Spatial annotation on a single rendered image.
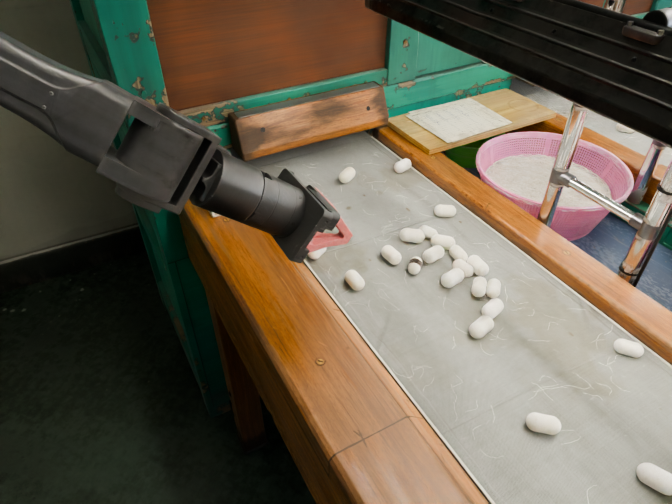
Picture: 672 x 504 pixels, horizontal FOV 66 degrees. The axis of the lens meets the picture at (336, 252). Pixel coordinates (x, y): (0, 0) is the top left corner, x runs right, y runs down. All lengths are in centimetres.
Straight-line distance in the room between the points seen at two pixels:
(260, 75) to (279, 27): 8
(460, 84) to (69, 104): 89
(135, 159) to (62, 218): 151
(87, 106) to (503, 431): 50
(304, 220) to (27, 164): 141
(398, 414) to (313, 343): 13
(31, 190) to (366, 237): 131
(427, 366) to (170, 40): 61
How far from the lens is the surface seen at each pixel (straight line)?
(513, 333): 70
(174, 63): 89
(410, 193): 92
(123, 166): 46
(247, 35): 92
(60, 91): 46
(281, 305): 66
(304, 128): 94
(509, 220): 84
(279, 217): 52
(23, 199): 191
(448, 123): 108
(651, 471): 62
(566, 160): 81
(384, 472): 53
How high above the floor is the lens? 124
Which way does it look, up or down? 40 degrees down
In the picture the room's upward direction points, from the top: straight up
